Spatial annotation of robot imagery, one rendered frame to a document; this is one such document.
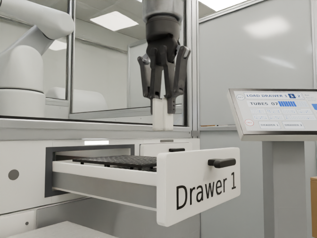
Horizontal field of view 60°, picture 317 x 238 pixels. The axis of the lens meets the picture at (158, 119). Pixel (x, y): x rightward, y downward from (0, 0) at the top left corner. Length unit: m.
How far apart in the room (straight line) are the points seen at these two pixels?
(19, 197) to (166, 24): 0.47
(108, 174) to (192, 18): 0.86
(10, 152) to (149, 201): 0.32
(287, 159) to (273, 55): 1.06
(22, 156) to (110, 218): 0.31
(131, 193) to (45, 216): 0.27
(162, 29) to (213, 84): 1.95
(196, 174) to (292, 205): 1.04
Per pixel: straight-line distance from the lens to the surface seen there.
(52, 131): 0.69
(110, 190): 0.53
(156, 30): 0.60
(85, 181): 0.59
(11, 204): 0.66
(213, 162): 0.52
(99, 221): 0.80
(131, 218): 0.88
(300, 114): 1.46
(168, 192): 0.43
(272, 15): 2.41
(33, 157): 0.66
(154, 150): 0.90
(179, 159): 0.45
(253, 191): 2.35
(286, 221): 1.50
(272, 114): 1.40
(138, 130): 0.87
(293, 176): 1.48
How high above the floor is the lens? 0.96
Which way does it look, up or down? 4 degrees up
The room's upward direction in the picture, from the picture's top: straight up
